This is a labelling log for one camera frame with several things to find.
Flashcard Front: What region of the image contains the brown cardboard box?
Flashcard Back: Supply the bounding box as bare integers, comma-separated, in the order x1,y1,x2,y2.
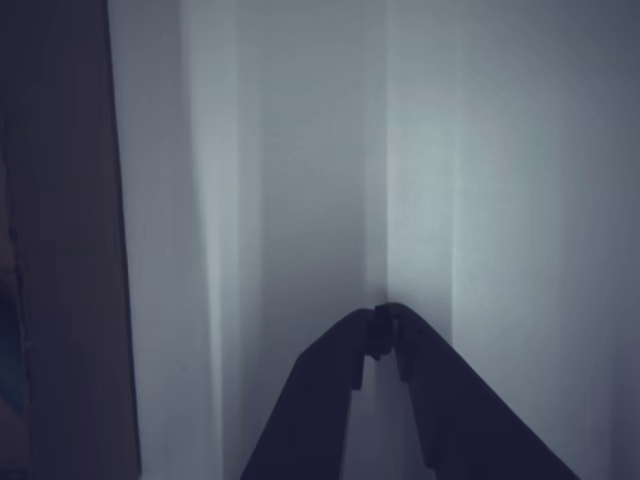
0,0,144,480

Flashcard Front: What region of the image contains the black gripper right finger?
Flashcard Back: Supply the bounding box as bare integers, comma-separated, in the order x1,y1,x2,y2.
383,302,582,480

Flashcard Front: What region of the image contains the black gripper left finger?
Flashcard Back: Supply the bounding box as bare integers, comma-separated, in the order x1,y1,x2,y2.
239,305,385,480

